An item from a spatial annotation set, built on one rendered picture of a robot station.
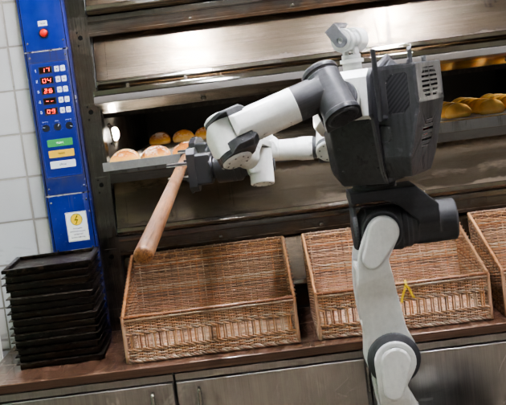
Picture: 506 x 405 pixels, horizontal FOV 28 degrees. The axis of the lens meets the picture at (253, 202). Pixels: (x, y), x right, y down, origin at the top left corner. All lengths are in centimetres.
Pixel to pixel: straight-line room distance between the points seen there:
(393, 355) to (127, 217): 128
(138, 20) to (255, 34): 41
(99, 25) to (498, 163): 149
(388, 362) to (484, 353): 57
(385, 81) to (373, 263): 48
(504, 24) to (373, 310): 135
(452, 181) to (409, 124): 110
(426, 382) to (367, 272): 64
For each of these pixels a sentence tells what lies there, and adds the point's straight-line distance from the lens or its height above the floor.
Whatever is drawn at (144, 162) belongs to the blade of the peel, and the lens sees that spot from 330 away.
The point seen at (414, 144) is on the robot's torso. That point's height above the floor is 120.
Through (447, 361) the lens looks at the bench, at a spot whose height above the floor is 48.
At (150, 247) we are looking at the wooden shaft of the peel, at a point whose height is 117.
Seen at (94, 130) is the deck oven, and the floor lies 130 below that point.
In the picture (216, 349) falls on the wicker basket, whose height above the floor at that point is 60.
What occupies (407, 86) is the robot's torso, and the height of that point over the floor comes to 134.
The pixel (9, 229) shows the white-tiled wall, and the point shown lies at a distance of 370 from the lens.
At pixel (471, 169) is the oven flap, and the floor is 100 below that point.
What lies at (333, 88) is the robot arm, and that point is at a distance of 246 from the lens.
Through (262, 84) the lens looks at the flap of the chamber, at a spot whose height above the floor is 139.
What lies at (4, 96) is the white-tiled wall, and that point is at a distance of 366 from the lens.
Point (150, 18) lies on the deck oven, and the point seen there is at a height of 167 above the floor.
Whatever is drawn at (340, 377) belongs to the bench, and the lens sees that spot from 317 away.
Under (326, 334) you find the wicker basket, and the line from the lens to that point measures 318.
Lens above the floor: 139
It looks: 7 degrees down
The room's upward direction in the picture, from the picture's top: 7 degrees counter-clockwise
